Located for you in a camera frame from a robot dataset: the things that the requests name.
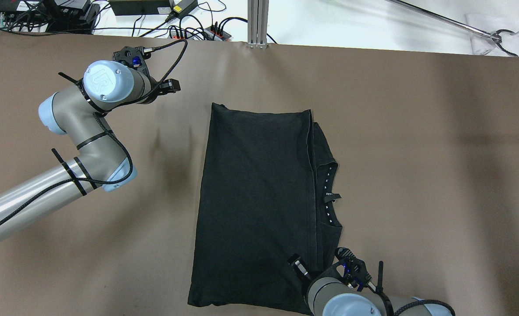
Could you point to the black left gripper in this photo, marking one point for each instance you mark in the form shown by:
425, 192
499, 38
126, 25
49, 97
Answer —
170, 86

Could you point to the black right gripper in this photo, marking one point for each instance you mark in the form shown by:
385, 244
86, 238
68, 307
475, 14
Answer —
298, 266

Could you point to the black t-shirt with logo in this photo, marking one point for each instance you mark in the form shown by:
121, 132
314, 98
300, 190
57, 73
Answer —
266, 195

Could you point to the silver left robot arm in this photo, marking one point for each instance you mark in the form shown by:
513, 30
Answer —
102, 161

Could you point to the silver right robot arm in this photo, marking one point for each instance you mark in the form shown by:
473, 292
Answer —
347, 289

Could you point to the metal reach grabber tool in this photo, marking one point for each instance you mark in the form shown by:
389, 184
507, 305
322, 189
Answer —
495, 37

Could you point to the black power strip with cables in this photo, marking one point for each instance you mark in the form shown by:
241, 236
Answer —
215, 32

